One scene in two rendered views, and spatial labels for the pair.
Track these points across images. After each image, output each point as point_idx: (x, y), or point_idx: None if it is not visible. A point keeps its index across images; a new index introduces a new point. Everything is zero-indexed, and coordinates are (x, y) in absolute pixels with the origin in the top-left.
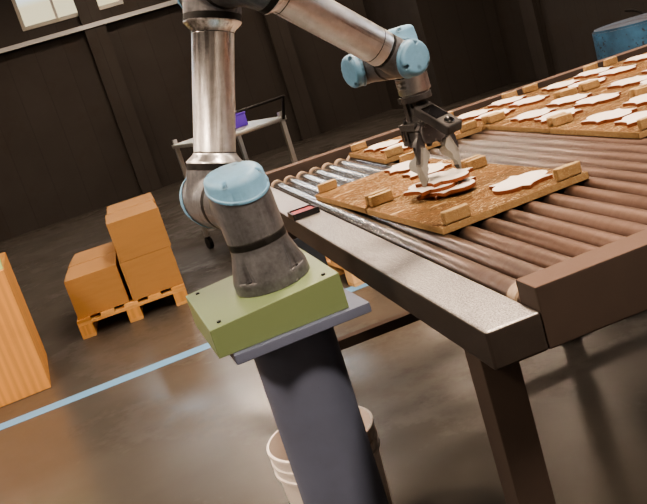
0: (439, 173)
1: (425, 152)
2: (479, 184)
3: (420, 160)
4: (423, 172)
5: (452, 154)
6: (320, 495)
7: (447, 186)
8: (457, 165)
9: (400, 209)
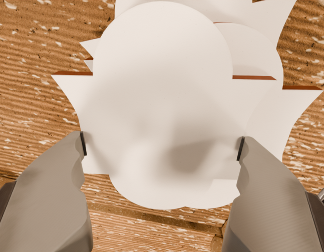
0: (137, 177)
1: (274, 242)
2: (95, 14)
3: (313, 209)
4: (277, 159)
5: (73, 170)
6: None
7: (245, 25)
8: (83, 137)
9: None
